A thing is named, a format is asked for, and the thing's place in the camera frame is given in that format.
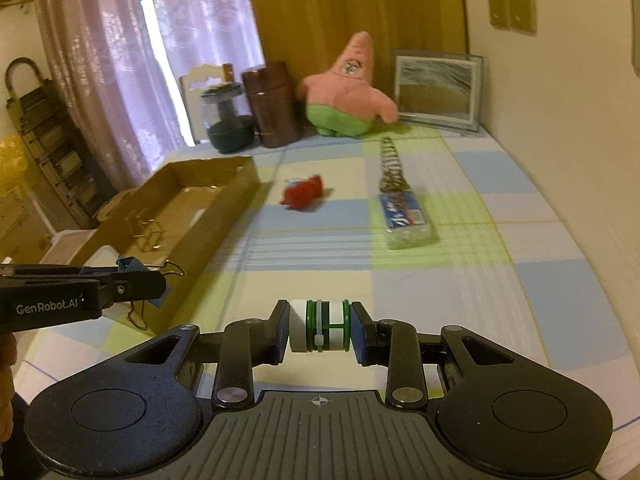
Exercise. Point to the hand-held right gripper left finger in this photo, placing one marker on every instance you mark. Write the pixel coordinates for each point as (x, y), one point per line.
(280, 332)

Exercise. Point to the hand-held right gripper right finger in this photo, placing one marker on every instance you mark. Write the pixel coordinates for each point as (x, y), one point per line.
(361, 335)

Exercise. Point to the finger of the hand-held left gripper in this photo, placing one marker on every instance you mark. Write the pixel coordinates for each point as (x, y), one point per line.
(97, 272)
(135, 287)

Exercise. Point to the blue binder clip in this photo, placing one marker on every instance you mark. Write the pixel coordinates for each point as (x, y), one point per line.
(131, 264)

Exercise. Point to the white bottle with green bands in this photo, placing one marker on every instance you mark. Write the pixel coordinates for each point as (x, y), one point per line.
(320, 327)

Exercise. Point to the cardboard box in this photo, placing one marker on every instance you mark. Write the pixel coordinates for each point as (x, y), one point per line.
(220, 210)

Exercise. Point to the person's left hand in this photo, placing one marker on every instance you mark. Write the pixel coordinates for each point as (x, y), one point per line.
(5, 385)

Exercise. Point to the white low furniture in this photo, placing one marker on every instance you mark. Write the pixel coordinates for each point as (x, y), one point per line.
(67, 247)

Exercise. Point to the clear pack with blue label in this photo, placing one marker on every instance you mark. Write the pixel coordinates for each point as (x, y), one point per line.
(405, 217)

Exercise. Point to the small red toy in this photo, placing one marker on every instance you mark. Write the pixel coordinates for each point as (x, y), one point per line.
(302, 192)

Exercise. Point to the dark folding step ladder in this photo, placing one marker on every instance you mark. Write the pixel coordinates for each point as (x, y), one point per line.
(45, 135)

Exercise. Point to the clear jar with black base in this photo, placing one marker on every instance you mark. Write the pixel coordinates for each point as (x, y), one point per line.
(230, 130)

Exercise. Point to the purple lace curtain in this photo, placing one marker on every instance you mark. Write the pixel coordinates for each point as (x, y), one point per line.
(125, 60)

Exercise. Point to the cream wooden chair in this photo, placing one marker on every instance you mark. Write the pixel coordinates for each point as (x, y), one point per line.
(200, 80)

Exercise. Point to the brown metal canister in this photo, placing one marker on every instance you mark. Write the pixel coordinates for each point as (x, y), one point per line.
(272, 105)

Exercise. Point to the pink starfish plush toy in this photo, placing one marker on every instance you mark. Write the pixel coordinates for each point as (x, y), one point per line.
(345, 90)

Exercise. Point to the wooden door panel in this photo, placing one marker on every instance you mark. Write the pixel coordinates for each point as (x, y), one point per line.
(325, 5)

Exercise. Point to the glass sand picture frame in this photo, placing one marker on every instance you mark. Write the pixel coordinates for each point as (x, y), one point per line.
(435, 87)

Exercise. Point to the gold wall outlet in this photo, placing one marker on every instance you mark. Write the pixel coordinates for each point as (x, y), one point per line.
(522, 7)
(498, 6)

